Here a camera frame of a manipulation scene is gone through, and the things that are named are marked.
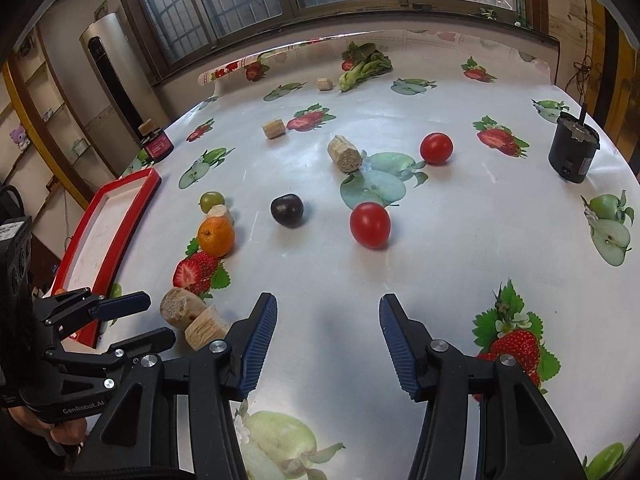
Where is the cut cork wedge piece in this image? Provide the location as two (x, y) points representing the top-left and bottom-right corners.
(184, 306), (230, 351)

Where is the large round cork piece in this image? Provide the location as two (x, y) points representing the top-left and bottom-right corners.
(160, 287), (206, 330)

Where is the small mandarin orange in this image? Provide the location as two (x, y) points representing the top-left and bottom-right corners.
(196, 217), (235, 258)

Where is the small cork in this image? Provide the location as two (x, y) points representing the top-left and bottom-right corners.
(206, 204), (234, 226)

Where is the red tomato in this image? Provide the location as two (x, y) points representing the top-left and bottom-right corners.
(420, 132), (454, 165)
(349, 202), (392, 249)

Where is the dark purple plum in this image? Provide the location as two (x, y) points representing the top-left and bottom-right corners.
(270, 193), (304, 229)

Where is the green grape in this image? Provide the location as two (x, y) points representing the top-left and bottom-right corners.
(198, 191), (226, 214)

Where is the ridged cork cylinder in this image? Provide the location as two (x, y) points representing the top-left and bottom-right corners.
(328, 136), (362, 174)

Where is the small cork cylinder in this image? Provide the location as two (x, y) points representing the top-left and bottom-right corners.
(262, 119), (286, 140)

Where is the person's left hand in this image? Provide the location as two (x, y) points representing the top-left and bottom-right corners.
(8, 406), (87, 445)

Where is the red rimmed white tray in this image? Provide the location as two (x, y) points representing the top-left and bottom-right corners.
(49, 167), (163, 349)

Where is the purple plush toy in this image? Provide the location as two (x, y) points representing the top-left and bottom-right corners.
(10, 125), (30, 152)

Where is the red labelled black motor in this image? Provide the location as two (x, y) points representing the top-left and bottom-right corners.
(142, 128), (174, 162)

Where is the cork on motor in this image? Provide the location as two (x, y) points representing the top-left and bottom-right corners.
(139, 119), (155, 136)

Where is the white tower air conditioner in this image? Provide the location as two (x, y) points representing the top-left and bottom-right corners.
(79, 12), (172, 143)

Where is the black cylinder device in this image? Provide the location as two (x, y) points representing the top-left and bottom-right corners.
(548, 104), (600, 183)

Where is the tiny cork by vegetable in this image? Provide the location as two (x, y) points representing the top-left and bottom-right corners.
(317, 78), (333, 91)

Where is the green leafy vegetable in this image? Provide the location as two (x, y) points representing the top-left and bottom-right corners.
(338, 42), (393, 92)

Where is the green bottle on windowsill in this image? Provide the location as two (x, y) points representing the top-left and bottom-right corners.
(514, 0), (528, 28)

